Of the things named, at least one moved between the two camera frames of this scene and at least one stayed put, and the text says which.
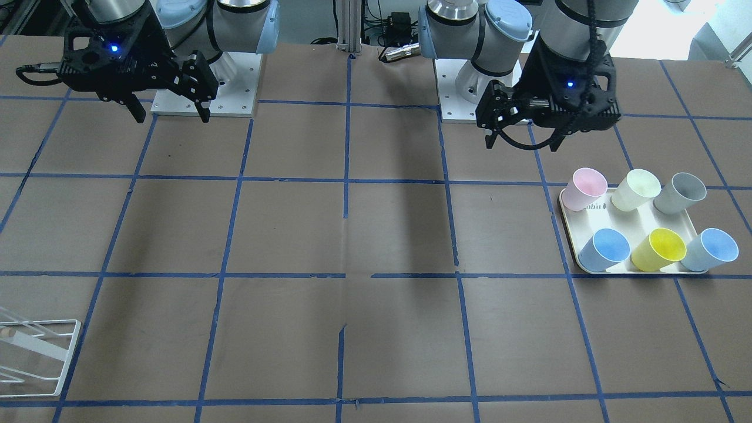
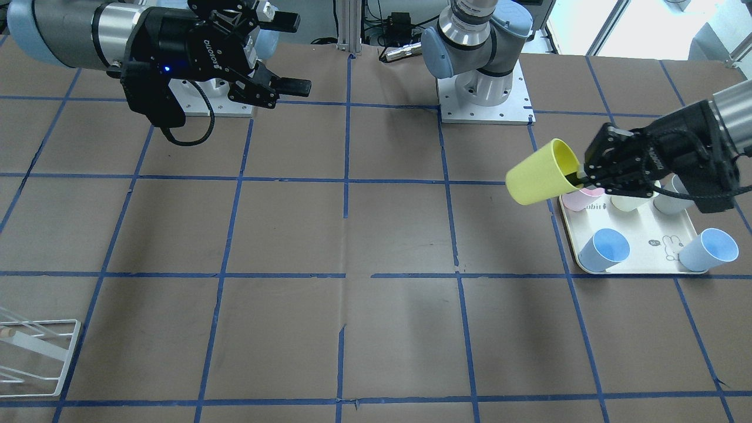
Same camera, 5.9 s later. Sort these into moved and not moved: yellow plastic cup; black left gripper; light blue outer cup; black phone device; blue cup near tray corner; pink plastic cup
Moved: black left gripper; yellow plastic cup
Not moved: blue cup near tray corner; black phone device; light blue outer cup; pink plastic cup
